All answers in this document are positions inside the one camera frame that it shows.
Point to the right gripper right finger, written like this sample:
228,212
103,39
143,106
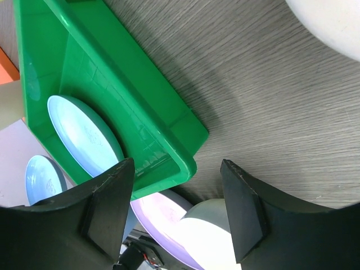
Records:
272,229

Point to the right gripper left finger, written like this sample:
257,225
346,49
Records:
81,228

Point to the blue plate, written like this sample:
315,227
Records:
43,179
85,135

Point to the purple plate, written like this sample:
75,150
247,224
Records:
159,214

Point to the green plastic bin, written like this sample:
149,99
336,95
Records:
81,49

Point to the blue cup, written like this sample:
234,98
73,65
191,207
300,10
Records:
131,222

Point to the near white bowl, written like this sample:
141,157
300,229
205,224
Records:
202,237

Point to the white bowl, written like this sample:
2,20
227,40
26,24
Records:
335,23
202,237

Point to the beige cup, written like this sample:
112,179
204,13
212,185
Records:
11,103

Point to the orange folder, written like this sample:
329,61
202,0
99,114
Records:
8,72

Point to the far white bowl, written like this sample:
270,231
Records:
335,23

